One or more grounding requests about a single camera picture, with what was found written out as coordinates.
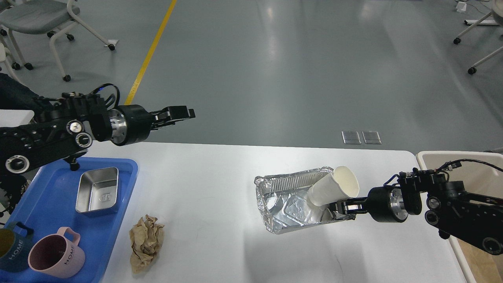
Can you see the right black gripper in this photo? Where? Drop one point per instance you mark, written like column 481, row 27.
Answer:
column 384, row 204

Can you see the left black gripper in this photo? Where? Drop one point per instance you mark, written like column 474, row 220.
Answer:
column 133, row 124

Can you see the white paper cup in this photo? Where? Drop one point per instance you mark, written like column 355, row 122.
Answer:
column 340, row 184

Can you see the aluminium foil tray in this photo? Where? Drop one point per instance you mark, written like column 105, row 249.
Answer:
column 284, row 205

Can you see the steel rectangular tin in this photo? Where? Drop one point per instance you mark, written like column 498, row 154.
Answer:
column 98, row 192

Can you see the brown paper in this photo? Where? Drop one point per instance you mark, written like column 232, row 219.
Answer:
column 485, row 268
column 146, row 238

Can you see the pink HOME mug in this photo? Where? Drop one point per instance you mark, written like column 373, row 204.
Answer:
column 58, row 254

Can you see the dark blue HOME mug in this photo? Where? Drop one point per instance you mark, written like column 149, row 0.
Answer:
column 15, row 246

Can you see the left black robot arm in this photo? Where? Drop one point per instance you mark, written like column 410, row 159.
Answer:
column 75, row 122

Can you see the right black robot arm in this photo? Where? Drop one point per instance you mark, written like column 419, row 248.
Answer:
column 473, row 218

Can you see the left metal floor plate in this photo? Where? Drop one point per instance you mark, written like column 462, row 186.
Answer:
column 351, row 137

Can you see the metal floor plate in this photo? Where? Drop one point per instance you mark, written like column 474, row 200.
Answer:
column 371, row 137
column 351, row 137

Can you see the right metal floor plate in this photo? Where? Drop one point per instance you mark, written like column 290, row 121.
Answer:
column 371, row 137

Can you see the beige plastic bin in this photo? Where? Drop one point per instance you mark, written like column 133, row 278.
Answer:
column 477, row 178

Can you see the blue plastic tray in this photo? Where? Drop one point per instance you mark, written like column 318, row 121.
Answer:
column 49, row 203

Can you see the brown paper in bin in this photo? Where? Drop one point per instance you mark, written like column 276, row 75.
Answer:
column 485, row 268

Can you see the person in dark trousers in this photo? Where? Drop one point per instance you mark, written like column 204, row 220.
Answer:
column 16, row 96

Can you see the white side table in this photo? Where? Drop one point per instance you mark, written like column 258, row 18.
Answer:
column 15, row 118

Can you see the grey office chair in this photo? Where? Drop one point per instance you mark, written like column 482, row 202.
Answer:
column 38, row 17

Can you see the white floor power adapter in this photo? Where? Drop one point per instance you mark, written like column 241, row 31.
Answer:
column 461, row 6

